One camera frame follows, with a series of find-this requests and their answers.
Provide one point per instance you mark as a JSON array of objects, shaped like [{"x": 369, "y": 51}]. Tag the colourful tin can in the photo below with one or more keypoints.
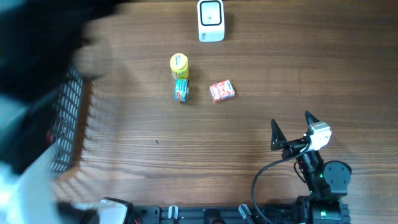
[{"x": 182, "y": 90}]

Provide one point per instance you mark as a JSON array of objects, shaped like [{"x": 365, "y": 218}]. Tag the yellow lidded jar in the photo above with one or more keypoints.
[{"x": 179, "y": 66}]

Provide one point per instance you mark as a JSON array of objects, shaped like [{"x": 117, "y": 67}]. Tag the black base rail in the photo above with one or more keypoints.
[{"x": 230, "y": 214}]

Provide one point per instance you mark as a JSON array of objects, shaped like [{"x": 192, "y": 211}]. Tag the red snack box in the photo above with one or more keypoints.
[{"x": 222, "y": 90}]

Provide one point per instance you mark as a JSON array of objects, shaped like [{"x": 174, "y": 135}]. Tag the grey plastic mesh basket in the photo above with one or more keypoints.
[{"x": 64, "y": 129}]

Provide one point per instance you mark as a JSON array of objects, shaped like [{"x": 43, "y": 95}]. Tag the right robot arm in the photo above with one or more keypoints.
[{"x": 327, "y": 181}]

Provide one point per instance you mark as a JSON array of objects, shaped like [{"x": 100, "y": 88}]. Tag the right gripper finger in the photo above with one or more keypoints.
[
  {"x": 310, "y": 119},
  {"x": 278, "y": 140}
]

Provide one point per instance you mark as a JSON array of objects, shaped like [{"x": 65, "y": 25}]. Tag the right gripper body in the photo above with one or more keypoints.
[{"x": 293, "y": 146}]

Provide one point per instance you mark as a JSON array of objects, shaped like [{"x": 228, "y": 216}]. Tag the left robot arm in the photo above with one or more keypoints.
[{"x": 38, "y": 43}]

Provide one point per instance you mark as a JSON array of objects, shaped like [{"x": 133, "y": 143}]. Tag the white barcode scanner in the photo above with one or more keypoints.
[{"x": 210, "y": 14}]

